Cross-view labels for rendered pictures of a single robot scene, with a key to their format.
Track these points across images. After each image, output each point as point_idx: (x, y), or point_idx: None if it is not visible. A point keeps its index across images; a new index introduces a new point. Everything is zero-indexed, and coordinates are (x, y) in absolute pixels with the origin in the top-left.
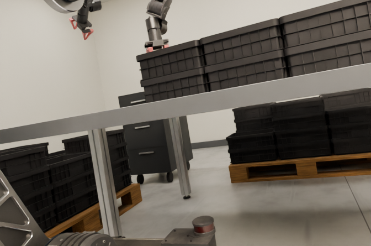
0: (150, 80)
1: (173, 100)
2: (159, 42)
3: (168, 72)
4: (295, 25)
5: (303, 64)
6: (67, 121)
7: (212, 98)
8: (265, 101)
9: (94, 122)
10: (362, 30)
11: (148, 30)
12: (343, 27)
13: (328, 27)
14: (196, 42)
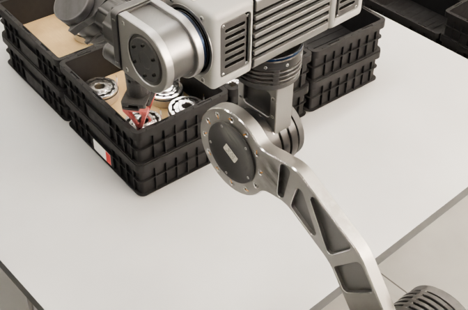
0: (158, 161)
1: (393, 245)
2: (152, 95)
3: (182, 141)
4: (324, 56)
5: (322, 95)
6: (313, 308)
7: (414, 231)
8: (436, 219)
9: (336, 294)
10: (369, 55)
11: (134, 80)
12: (356, 53)
13: (346, 54)
14: (227, 96)
